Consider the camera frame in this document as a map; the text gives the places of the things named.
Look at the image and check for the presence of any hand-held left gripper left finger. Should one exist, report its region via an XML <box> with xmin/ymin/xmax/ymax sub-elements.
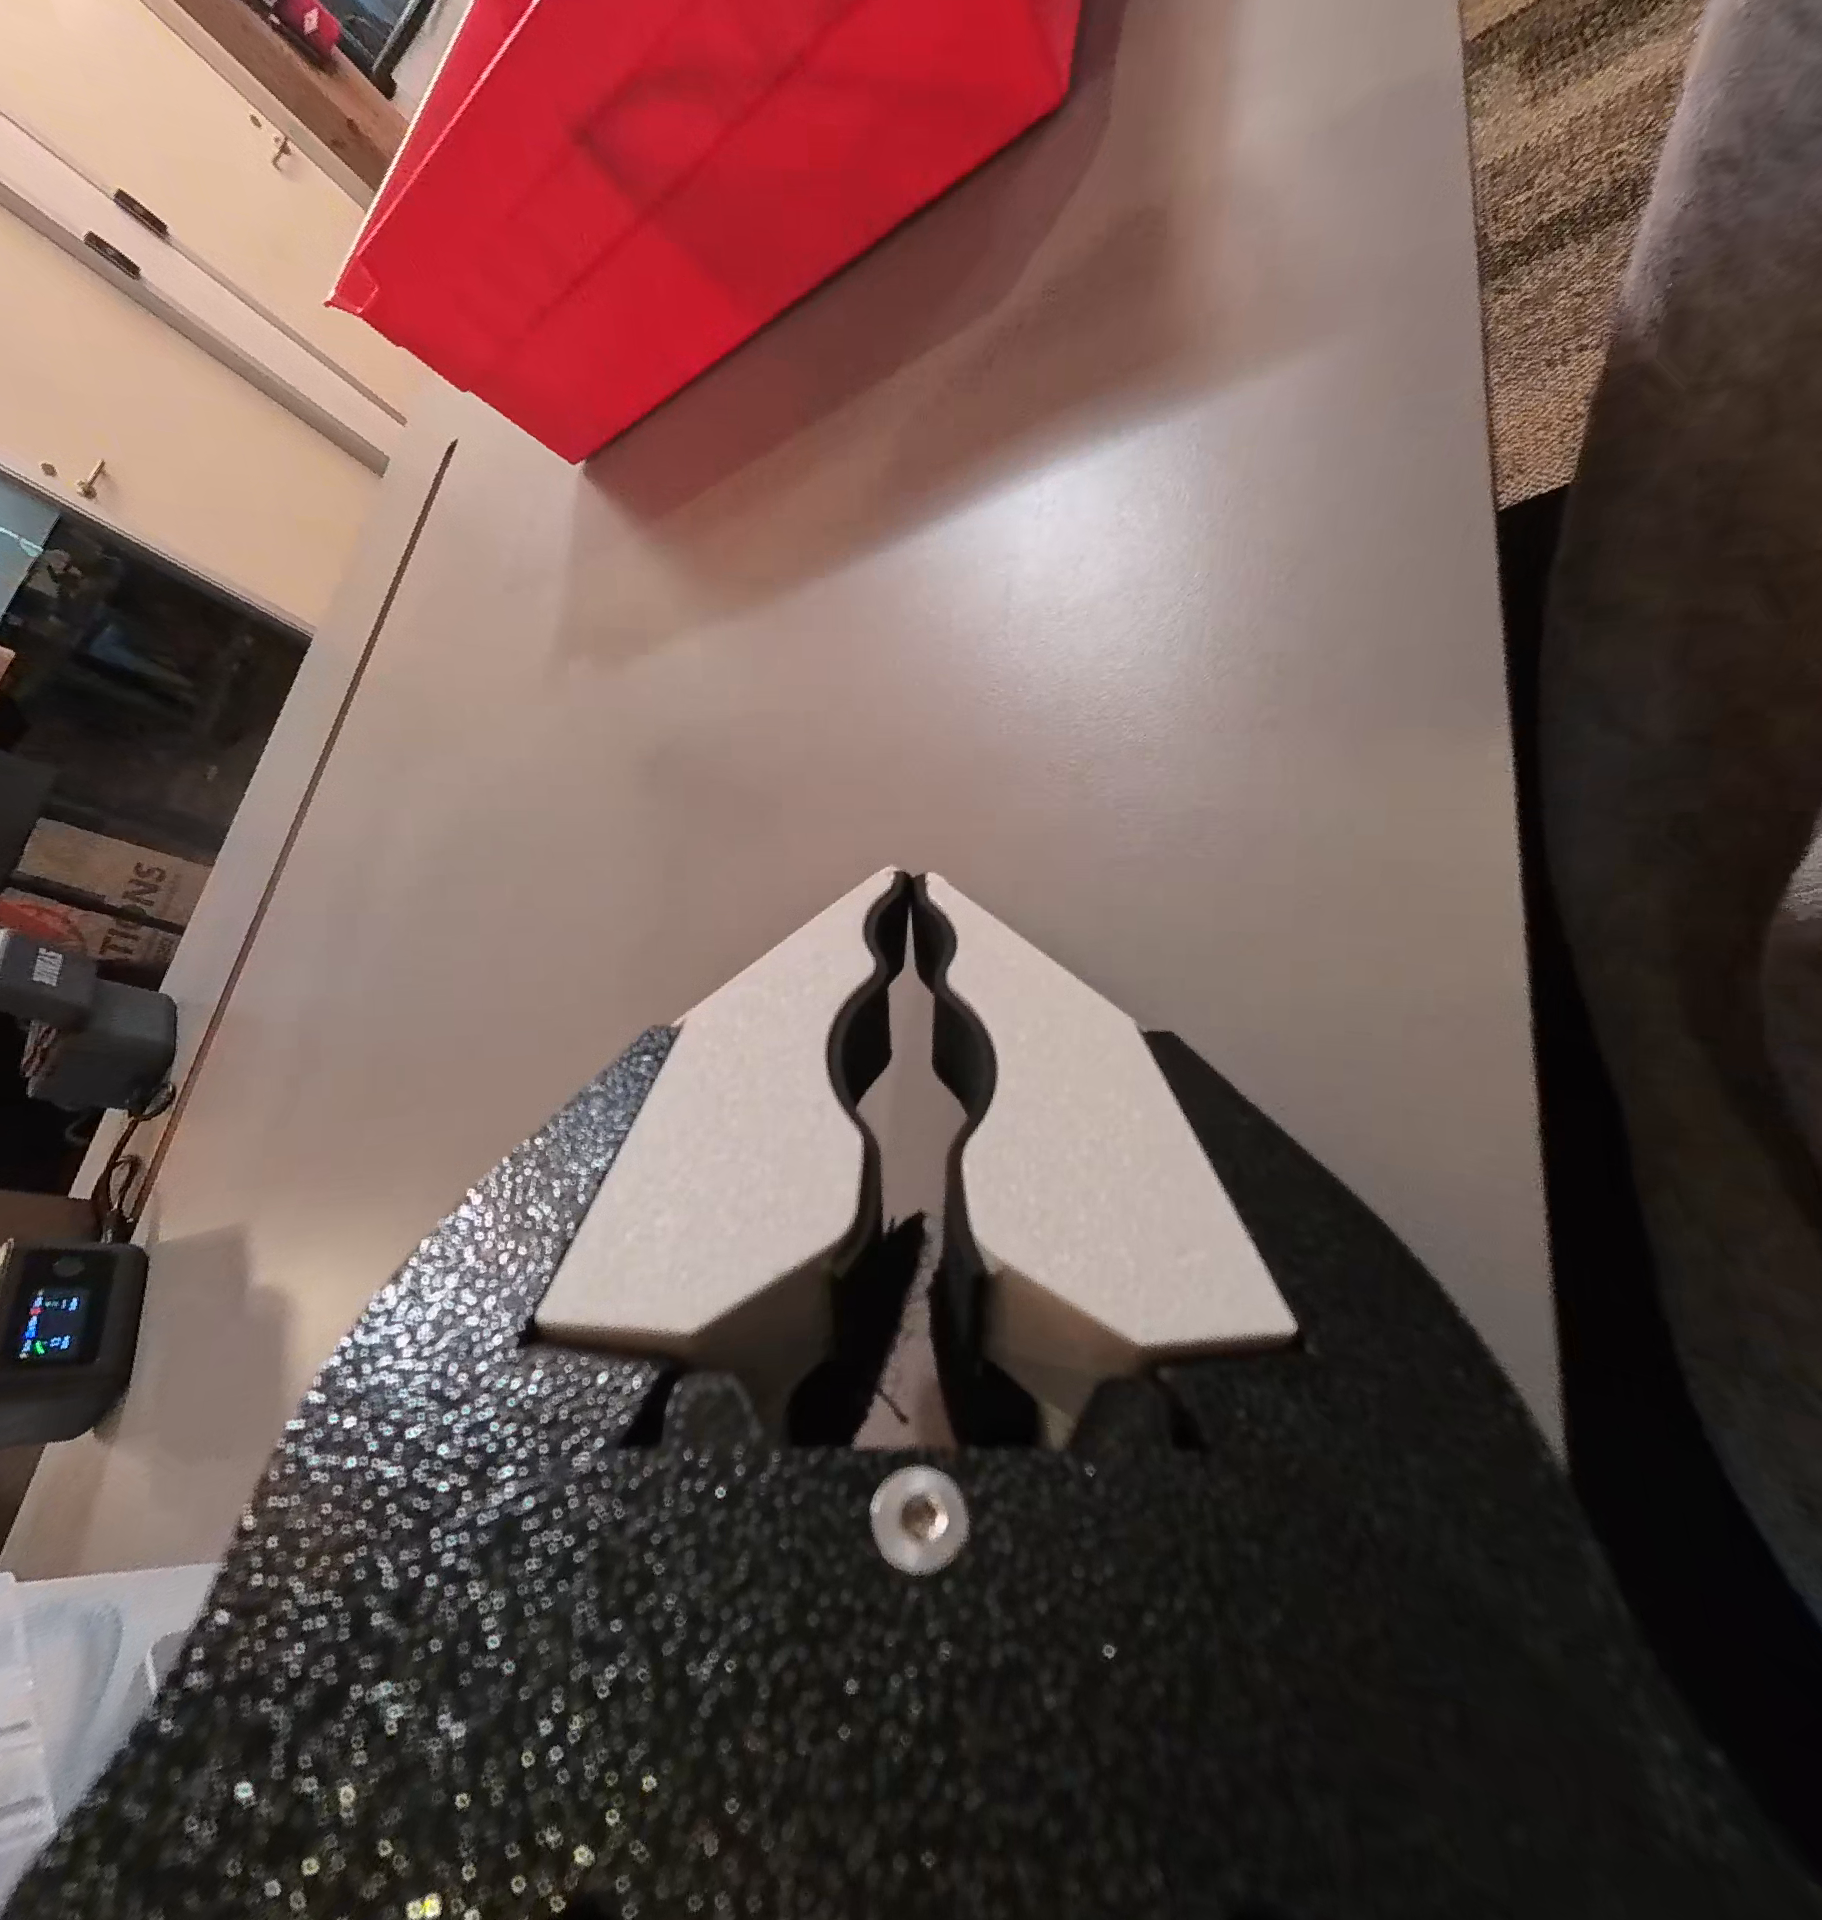
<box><xmin>530</xmin><ymin>864</ymin><xmax>913</xmax><ymax>1417</ymax></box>

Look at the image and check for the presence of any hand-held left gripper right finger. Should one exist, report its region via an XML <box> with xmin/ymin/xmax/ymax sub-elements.
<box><xmin>907</xmin><ymin>866</ymin><xmax>1300</xmax><ymax>1432</ymax></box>

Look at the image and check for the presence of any clear plastic bin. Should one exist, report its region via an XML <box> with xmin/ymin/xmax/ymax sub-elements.
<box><xmin>0</xmin><ymin>1562</ymin><xmax>226</xmax><ymax>1877</ymax></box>

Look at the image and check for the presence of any red plastic bin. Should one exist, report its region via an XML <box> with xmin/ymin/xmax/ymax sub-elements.
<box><xmin>324</xmin><ymin>0</ymin><xmax>1085</xmax><ymax>464</ymax></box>

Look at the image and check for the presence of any dark grey power adapter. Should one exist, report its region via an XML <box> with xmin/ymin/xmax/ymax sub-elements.
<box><xmin>0</xmin><ymin>925</ymin><xmax>178</xmax><ymax>1115</ymax></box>

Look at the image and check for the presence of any brown cardboard box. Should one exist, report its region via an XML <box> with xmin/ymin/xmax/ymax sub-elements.
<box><xmin>13</xmin><ymin>816</ymin><xmax>221</xmax><ymax>984</ymax></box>

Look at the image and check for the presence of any black power bank with display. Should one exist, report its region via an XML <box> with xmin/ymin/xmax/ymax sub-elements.
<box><xmin>0</xmin><ymin>1236</ymin><xmax>150</xmax><ymax>1449</ymax></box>

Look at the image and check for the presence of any person's grey printed sweatshirt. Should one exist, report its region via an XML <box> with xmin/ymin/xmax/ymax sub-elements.
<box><xmin>1538</xmin><ymin>0</ymin><xmax>1822</xmax><ymax>1667</ymax></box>

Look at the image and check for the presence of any cream wall cabinet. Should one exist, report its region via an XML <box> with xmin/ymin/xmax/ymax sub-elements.
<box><xmin>0</xmin><ymin>0</ymin><xmax>455</xmax><ymax>484</ymax></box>

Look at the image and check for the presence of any wooden wall ledge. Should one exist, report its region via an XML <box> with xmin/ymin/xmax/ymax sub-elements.
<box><xmin>177</xmin><ymin>0</ymin><xmax>450</xmax><ymax>152</ymax></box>

